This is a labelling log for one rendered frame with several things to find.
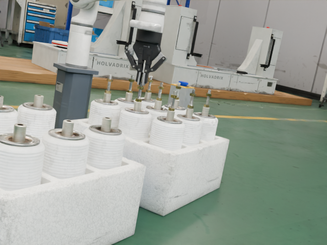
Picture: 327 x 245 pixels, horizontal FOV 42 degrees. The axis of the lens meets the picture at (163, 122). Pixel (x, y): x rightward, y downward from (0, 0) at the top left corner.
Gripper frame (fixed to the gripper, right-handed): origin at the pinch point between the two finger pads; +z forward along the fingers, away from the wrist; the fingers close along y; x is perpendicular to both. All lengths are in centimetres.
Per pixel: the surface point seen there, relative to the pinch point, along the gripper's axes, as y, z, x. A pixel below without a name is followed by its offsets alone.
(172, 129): -12.9, 11.4, 8.3
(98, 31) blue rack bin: 209, -6, -524
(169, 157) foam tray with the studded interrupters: -14.3, 18.3, 13.4
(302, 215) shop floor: -57, 35, -15
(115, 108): 7.3, 10.7, -1.4
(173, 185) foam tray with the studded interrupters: -16.6, 26.5, 11.2
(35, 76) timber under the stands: 119, 29, -164
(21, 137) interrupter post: 7, 9, 55
